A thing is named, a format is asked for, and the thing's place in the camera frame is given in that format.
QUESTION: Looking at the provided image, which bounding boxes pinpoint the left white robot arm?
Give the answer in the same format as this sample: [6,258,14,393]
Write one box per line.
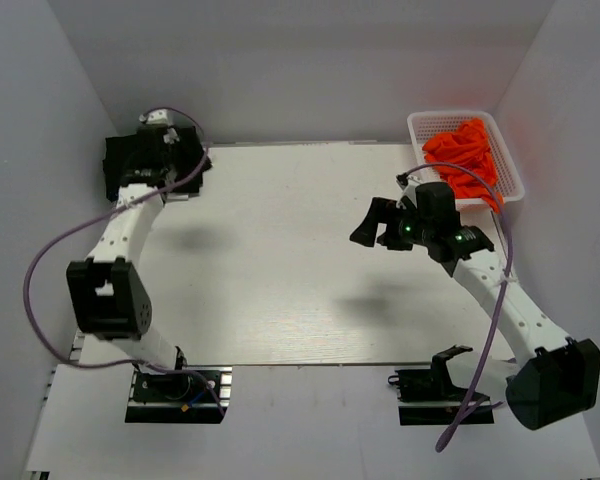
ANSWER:
[66,125,204,399]

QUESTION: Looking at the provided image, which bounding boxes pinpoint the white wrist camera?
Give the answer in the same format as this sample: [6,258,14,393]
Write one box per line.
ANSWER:
[396,173,422,210]
[139,109,179,144]

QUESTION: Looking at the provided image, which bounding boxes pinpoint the orange crumpled t-shirt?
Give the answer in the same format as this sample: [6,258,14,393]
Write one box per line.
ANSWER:
[422,118,503,213]

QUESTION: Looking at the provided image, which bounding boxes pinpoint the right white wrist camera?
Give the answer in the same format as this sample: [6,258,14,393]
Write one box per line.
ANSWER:
[396,173,422,210]

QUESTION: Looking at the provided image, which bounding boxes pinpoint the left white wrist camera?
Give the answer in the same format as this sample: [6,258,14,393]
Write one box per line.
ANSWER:
[139,109,179,144]

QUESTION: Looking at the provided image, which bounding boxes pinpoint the black t-shirt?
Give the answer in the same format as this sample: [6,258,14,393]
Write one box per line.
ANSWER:
[102,126,204,202]

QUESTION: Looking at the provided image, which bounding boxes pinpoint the white plastic mesh basket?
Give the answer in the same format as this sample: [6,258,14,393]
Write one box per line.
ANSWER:
[407,110,525,209]

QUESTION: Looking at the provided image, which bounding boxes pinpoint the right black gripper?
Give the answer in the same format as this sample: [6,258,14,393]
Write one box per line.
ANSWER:
[350,198,434,251]

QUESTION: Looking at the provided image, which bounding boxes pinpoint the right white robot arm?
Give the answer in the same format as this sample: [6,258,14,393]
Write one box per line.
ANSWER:
[349,177,600,431]

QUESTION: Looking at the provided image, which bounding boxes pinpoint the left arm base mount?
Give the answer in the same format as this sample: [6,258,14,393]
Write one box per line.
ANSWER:
[125,366,233,425]

